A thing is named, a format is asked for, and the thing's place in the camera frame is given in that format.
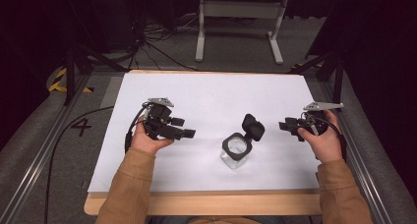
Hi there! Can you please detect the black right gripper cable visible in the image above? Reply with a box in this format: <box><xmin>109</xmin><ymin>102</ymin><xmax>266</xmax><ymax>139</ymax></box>
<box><xmin>304</xmin><ymin>113</ymin><xmax>348</xmax><ymax>162</ymax></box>

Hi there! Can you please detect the wooden table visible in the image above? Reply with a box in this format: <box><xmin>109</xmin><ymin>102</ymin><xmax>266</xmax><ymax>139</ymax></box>
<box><xmin>83</xmin><ymin>69</ymin><xmax>325</xmax><ymax>217</ymax></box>

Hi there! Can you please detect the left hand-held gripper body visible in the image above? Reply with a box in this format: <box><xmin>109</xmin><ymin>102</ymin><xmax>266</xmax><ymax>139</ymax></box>
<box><xmin>142</xmin><ymin>97</ymin><xmax>175</xmax><ymax>141</ymax></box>

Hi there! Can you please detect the white table mat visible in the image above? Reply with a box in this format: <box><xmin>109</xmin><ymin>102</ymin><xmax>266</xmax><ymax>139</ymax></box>
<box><xmin>87</xmin><ymin>72</ymin><xmax>322</xmax><ymax>195</ymax></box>

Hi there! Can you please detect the clear jar with black lid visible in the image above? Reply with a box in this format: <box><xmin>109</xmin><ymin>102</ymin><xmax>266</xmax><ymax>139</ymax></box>
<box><xmin>220</xmin><ymin>113</ymin><xmax>267</xmax><ymax>170</ymax></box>

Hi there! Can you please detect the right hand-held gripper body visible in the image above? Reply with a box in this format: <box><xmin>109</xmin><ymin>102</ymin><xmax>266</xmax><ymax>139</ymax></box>
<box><xmin>296</xmin><ymin>101</ymin><xmax>345</xmax><ymax>142</ymax></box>

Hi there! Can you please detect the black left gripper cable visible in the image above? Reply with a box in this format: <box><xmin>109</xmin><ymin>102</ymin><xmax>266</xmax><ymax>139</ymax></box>
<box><xmin>124</xmin><ymin>105</ymin><xmax>148</xmax><ymax>154</ymax></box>

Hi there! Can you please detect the person's left hand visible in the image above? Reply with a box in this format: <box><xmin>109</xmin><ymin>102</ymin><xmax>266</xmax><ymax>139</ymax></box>
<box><xmin>130</xmin><ymin>115</ymin><xmax>175</xmax><ymax>157</ymax></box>

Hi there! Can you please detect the person's tan clothing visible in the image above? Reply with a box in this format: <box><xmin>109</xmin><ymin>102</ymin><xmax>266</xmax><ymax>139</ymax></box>
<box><xmin>187</xmin><ymin>215</ymin><xmax>264</xmax><ymax>224</ymax></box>

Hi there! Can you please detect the black metal stand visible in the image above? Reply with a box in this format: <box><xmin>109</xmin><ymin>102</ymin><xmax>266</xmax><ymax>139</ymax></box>
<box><xmin>287</xmin><ymin>49</ymin><xmax>346</xmax><ymax>104</ymax></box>
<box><xmin>63</xmin><ymin>41</ymin><xmax>130</xmax><ymax>106</ymax></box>

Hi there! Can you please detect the black cable on floor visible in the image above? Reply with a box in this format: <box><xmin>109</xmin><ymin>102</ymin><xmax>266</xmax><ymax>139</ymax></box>
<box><xmin>43</xmin><ymin>105</ymin><xmax>115</xmax><ymax>224</ymax></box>

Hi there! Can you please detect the aluminium rail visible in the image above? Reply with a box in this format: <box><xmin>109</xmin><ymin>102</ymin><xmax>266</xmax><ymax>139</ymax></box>
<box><xmin>0</xmin><ymin>72</ymin><xmax>93</xmax><ymax>224</ymax></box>
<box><xmin>319</xmin><ymin>76</ymin><xmax>395</xmax><ymax>224</ymax></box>

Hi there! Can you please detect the person's right hand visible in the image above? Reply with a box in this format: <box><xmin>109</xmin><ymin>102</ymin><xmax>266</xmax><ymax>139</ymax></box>
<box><xmin>297</xmin><ymin>109</ymin><xmax>344</xmax><ymax>165</ymax></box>

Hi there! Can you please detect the bundle of black cables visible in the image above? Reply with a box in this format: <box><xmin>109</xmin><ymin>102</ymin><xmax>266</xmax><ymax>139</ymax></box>
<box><xmin>127</xmin><ymin>12</ymin><xmax>202</xmax><ymax>72</ymax></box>

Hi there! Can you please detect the white metal stand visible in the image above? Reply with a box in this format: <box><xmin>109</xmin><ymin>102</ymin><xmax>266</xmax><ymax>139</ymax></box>
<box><xmin>195</xmin><ymin>0</ymin><xmax>290</xmax><ymax>66</ymax></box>

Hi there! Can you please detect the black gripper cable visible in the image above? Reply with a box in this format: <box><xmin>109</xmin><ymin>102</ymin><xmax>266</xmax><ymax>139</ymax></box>
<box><xmin>304</xmin><ymin>113</ymin><xmax>348</xmax><ymax>162</ymax></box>
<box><xmin>124</xmin><ymin>105</ymin><xmax>148</xmax><ymax>154</ymax></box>

